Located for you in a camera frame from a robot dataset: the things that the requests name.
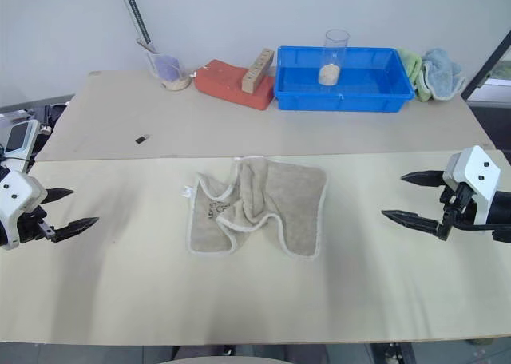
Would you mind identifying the light blue cloth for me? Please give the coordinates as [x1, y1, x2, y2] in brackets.
[419, 47, 467, 101]

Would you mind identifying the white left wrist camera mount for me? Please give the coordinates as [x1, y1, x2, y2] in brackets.
[0, 168, 48, 250]

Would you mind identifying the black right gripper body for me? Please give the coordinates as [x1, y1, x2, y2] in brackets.
[437, 182, 480, 242]

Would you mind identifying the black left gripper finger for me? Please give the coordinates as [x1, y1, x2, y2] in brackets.
[42, 187, 75, 206]
[50, 216, 101, 244]

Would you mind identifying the clear plastic cup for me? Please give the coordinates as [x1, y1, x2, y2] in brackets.
[318, 29, 351, 87]

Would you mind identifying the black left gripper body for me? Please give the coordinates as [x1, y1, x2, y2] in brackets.
[15, 204, 55, 245]

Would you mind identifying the black ribbed rod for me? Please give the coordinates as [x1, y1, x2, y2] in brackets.
[118, 0, 155, 53]

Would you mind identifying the blue plastic bin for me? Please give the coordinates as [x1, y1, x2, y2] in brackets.
[273, 45, 415, 112]

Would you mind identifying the green cloth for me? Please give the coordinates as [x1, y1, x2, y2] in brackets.
[395, 47, 432, 102]

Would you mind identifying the glass beaker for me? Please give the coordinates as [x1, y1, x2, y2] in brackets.
[145, 50, 192, 92]

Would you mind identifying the purple cloth in beaker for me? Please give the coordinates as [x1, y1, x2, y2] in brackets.
[155, 55, 181, 81]

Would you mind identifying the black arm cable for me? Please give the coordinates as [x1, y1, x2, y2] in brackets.
[0, 143, 34, 166]
[458, 219, 498, 234]

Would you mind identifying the grey white device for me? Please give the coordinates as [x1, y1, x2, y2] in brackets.
[0, 108, 53, 166]

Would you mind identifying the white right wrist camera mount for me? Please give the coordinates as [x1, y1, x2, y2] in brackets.
[442, 144, 502, 225]

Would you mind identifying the wooden block with numbers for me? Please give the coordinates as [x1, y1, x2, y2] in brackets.
[241, 49, 275, 93]

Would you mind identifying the beige towel with white trim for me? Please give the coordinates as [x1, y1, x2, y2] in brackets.
[182, 155, 329, 261]

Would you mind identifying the red brick block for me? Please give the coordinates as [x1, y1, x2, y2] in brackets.
[193, 58, 275, 111]

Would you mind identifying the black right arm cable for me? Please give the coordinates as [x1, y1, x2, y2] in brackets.
[458, 219, 498, 234]

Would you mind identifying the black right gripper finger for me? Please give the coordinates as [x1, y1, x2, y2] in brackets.
[380, 208, 443, 238]
[400, 171, 446, 188]

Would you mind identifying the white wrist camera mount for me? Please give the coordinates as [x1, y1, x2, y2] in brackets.
[442, 144, 502, 225]
[0, 168, 48, 250]

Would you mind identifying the black metal frame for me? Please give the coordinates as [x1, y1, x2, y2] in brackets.
[461, 0, 511, 101]

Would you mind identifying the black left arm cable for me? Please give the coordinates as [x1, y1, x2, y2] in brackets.
[0, 143, 34, 166]

